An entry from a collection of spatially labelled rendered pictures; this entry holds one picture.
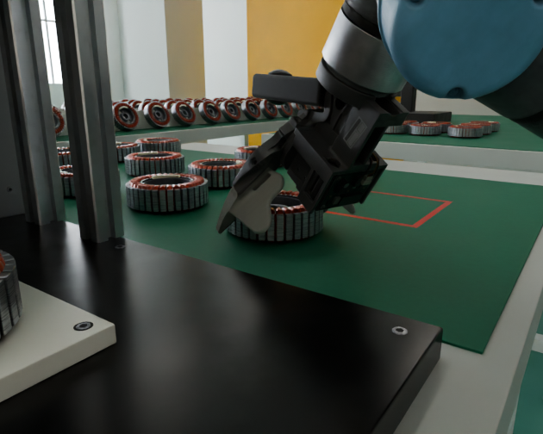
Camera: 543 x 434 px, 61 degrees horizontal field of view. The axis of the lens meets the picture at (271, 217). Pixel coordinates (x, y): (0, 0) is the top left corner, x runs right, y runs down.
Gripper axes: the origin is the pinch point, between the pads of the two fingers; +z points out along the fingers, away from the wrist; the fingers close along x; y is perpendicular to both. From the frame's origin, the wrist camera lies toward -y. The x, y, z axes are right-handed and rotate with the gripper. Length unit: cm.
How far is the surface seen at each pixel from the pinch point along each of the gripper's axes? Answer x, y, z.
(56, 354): -27.0, 14.9, -11.7
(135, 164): -1.2, -34.3, 21.4
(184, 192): -4.9, -11.1, 5.7
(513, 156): 96, -15, 14
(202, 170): 4.0, -21.4, 12.2
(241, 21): 325, -484, 198
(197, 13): 174, -333, 126
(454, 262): 7.7, 16.5, -9.2
